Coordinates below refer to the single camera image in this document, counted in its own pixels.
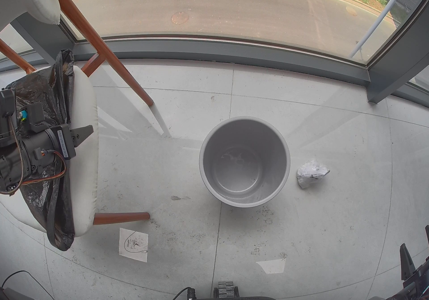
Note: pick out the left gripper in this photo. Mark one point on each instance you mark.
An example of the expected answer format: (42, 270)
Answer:
(40, 151)

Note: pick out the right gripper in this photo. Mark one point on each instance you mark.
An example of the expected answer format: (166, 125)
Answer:
(417, 280)

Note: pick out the black plastic bag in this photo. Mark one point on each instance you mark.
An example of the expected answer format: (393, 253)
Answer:
(57, 90)

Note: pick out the white paper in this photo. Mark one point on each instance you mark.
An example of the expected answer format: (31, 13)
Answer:
(306, 178)

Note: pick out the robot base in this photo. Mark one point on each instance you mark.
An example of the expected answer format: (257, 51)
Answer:
(226, 292)

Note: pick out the white trash bin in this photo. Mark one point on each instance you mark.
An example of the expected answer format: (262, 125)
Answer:
(214, 144)

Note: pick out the white cushioned wooden chair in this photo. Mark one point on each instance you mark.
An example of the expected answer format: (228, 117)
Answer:
(85, 107)

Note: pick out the window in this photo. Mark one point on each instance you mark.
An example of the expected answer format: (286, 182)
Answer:
(234, 7)

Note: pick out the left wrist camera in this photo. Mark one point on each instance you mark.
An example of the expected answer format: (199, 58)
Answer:
(35, 114)

